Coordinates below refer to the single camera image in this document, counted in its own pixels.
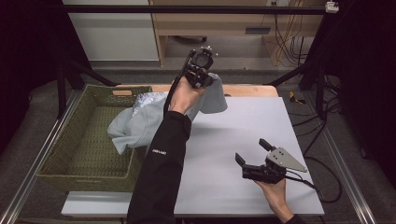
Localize person's left hand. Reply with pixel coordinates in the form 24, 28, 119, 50
168, 76, 206, 116

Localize person's right hand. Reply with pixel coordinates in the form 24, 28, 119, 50
253, 177, 295, 224

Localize light grey hooded sweatshirt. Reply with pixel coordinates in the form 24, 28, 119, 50
106, 72, 229, 156

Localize white plug adapter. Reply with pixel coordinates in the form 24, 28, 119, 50
325, 1, 340, 14

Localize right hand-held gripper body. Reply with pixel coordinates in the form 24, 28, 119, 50
241, 147, 308, 185

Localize black horizontal frame bar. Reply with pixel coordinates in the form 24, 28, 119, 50
61, 4, 328, 16

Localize green woven basket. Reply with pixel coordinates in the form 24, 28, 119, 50
35, 84, 153, 193

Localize white cabinet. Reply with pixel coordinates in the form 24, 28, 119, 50
62, 0, 160, 62

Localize yellow and black tape piece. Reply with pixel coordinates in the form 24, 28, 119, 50
289, 91, 306, 105

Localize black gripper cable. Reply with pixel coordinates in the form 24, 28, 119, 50
163, 51, 192, 113
284, 156, 343, 204

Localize bundle of hanging cables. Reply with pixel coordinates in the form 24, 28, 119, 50
270, 13, 309, 66

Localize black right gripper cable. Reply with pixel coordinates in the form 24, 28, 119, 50
284, 156, 343, 204

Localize aluminium rail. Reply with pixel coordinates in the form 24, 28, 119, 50
0, 90, 82, 224
303, 91, 377, 224

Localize black tripod stand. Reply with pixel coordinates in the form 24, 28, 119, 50
263, 59, 328, 120
56, 59, 120, 119

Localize black floor cables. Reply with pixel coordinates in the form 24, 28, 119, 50
288, 74, 344, 157

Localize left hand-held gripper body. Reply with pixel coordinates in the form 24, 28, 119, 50
183, 46, 219, 90

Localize wooden desk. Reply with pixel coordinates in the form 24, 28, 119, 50
148, 0, 328, 67

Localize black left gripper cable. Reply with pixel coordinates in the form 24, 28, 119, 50
163, 51, 192, 113

